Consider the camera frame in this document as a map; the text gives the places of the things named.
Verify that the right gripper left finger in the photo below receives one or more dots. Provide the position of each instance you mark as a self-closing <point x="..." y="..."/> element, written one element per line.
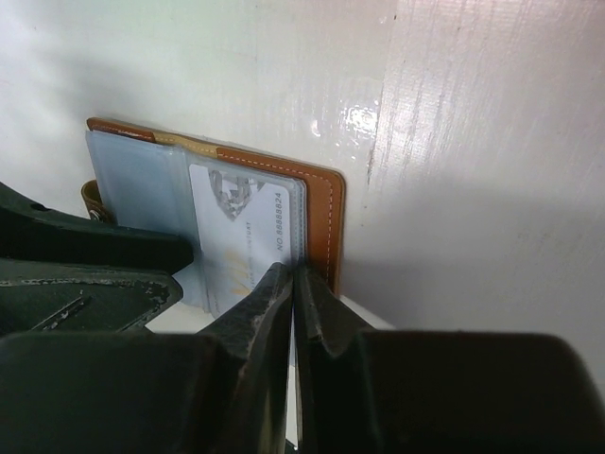
<point x="222" y="390"/>

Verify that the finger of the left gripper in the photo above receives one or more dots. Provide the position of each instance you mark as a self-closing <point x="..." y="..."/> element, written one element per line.
<point x="31" y="231"/>
<point x="41" y="296"/>

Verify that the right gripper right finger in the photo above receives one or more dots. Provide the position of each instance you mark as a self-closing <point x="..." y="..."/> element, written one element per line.
<point x="364" y="390"/>

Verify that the white diamond VIP card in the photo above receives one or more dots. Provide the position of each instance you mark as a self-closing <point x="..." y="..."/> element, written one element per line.
<point x="244" y="227"/>

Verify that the brown leather card holder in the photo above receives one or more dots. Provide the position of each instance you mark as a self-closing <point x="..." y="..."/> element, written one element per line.
<point x="325" y="187"/>

